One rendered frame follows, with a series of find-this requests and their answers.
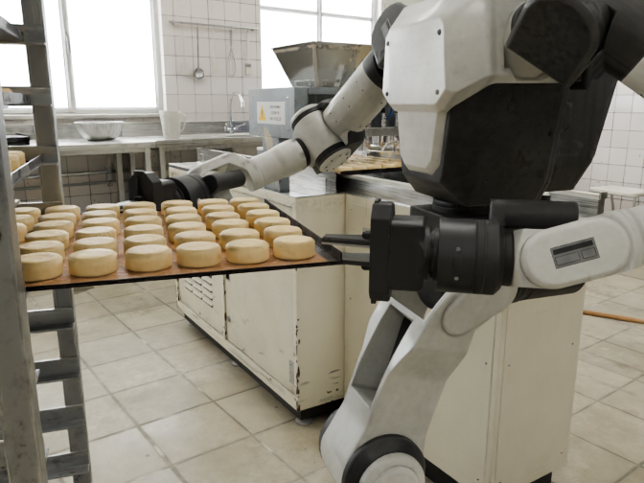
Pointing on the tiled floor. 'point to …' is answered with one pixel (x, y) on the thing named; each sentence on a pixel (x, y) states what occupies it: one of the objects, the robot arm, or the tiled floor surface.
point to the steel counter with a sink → (151, 135)
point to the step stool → (619, 193)
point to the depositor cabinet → (280, 310)
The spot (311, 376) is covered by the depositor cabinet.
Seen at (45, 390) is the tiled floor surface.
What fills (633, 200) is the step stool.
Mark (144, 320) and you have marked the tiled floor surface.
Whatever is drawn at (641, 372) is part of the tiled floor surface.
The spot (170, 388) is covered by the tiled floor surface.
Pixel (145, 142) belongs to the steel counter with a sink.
